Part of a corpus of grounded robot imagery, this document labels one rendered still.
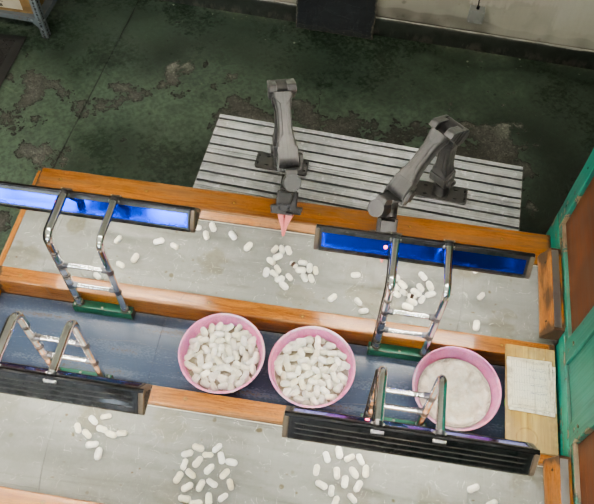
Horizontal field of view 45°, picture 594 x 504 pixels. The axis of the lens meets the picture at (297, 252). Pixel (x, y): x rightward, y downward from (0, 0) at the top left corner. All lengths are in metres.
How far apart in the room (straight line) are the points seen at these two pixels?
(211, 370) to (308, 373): 0.30
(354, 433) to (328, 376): 0.45
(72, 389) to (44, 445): 0.39
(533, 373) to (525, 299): 0.28
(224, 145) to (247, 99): 1.10
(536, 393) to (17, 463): 1.52
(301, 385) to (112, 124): 2.10
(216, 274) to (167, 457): 0.62
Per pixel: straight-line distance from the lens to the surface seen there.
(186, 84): 4.01
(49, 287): 2.46
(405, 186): 2.32
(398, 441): 1.82
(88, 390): 1.90
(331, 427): 1.80
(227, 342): 2.29
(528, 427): 2.25
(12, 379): 1.97
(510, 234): 2.56
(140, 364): 2.36
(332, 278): 2.39
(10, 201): 2.30
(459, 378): 2.29
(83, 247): 2.54
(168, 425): 2.20
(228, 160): 2.77
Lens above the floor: 2.80
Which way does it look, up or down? 58 degrees down
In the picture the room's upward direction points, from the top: 2 degrees clockwise
